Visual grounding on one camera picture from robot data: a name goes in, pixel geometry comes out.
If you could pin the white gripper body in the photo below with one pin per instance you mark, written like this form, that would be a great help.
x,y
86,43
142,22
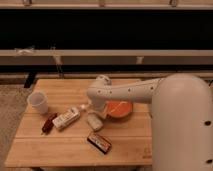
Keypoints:
x,y
99,107

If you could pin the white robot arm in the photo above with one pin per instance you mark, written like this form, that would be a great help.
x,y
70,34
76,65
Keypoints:
x,y
181,117

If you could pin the orange bowl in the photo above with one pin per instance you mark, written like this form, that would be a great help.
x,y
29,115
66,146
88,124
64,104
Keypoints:
x,y
118,109

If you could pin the dark chocolate bar package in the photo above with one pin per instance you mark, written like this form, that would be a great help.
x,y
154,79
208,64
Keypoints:
x,y
99,142

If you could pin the white snack package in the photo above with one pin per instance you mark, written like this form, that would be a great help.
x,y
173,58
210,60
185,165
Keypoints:
x,y
65,119

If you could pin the brown snack stick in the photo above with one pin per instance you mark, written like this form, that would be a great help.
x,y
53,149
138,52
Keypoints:
x,y
48,125

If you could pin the white plastic cup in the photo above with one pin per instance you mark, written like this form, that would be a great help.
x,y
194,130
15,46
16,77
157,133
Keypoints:
x,y
38,101

